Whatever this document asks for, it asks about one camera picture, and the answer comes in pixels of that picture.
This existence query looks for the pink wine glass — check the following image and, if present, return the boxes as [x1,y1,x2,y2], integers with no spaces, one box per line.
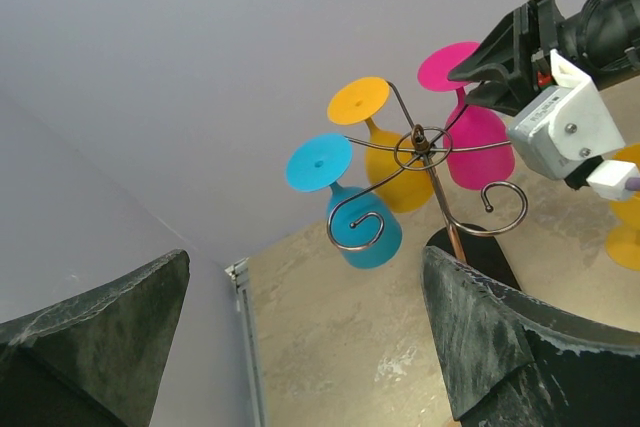
[417,41,515,191]

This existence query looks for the metal wine glass rack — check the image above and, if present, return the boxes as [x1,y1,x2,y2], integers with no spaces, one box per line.
[326,77,529,290]

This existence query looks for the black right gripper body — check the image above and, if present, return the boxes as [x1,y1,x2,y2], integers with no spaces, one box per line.
[514,0,565,90]

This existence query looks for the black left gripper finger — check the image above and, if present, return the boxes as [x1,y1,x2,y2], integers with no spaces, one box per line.
[448,9,525,84]
[465,82,533,116]
[1,250,190,426]
[422,246,639,426]

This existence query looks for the yellow wine glass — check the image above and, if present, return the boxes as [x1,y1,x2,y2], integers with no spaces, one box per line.
[327,77,433,213]
[605,143,639,271]

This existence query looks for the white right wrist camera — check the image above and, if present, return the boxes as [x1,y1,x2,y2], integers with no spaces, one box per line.
[506,49,625,200]

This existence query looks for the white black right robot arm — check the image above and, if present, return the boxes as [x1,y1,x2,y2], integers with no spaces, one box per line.
[449,0,639,99]

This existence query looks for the blue wine glass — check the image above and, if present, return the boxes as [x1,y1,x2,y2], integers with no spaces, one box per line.
[285,133,403,269]

